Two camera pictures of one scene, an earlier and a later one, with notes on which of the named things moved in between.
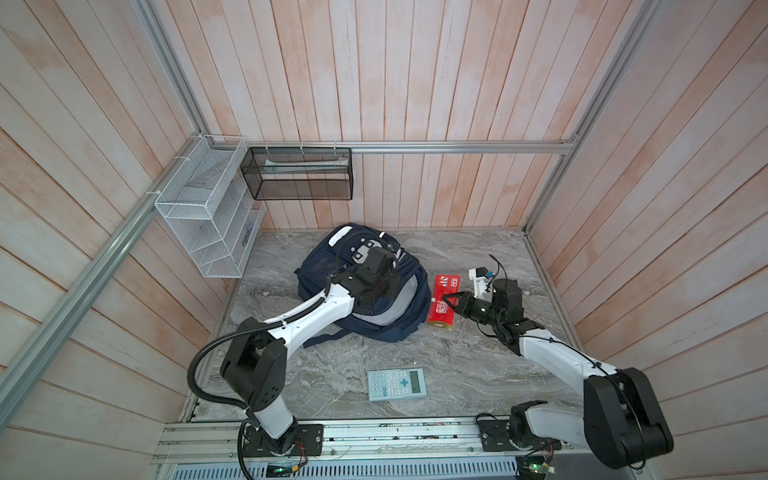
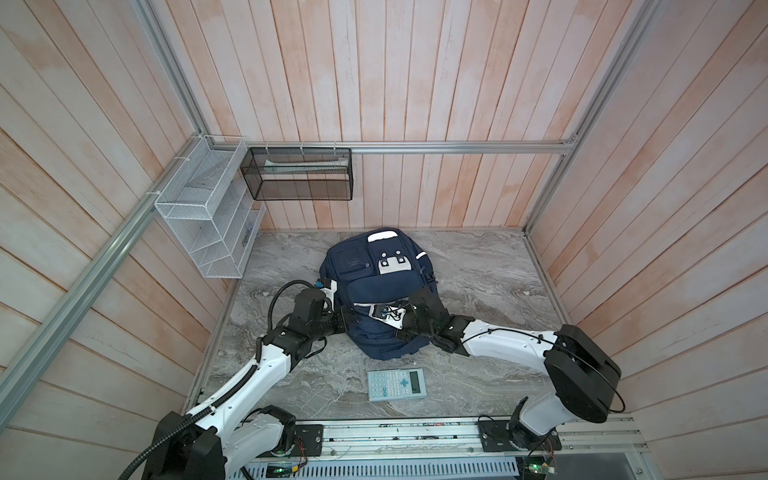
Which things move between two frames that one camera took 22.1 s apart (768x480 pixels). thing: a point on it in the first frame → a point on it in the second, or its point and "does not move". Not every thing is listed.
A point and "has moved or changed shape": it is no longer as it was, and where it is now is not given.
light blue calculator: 396,384 does not move
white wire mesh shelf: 214,218 does not move
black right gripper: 464,303 → 402,334
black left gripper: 393,287 → 341,324
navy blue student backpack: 337,250 has moved or changed shape
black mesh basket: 299,173 does not move
